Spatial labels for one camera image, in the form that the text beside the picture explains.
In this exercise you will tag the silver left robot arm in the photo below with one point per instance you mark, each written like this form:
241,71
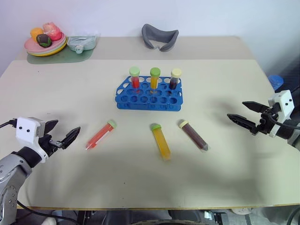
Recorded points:
14,164

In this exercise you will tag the light green plate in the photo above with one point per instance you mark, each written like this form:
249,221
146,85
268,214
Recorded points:
38,54

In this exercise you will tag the pale green plastic pouch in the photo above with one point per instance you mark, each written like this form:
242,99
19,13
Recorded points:
82,42

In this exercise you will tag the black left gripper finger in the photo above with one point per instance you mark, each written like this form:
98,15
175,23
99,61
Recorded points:
51,125
71,137

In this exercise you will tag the white object under table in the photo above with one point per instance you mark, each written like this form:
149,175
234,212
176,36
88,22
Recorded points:
49,221

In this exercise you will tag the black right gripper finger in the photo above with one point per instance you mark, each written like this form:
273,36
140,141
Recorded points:
256,107
241,122

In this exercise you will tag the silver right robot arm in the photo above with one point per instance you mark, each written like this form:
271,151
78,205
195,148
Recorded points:
284,131

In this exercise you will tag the brown and green toy food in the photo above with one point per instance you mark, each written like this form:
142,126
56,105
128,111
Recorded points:
44,40

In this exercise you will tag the pink plate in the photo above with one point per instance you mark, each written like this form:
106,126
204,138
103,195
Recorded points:
31,45

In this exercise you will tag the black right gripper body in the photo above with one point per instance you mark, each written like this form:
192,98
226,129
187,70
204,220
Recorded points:
263,124

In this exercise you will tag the metal bracket under table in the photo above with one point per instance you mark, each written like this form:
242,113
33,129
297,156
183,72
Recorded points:
214,218

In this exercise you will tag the orange toy food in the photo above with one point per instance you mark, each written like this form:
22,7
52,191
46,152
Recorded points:
36,32

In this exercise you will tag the blue round object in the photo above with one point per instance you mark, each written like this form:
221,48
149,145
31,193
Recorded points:
276,80

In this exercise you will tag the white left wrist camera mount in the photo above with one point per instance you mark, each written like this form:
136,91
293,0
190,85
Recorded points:
27,131

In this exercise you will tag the blue test tube rack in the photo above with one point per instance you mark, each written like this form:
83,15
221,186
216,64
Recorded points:
126,98

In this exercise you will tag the pink toy food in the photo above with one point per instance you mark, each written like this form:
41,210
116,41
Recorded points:
52,31

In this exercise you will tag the red tube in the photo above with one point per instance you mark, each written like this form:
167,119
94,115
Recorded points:
135,77
100,136

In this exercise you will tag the orange tube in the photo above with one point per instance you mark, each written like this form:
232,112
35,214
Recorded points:
161,143
155,78

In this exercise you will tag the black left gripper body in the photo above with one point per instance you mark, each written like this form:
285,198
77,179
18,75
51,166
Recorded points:
48,144

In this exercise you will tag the green table mat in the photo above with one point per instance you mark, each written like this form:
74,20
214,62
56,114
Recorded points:
70,57

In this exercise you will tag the grey padded eye mask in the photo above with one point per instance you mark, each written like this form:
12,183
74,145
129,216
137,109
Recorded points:
150,35

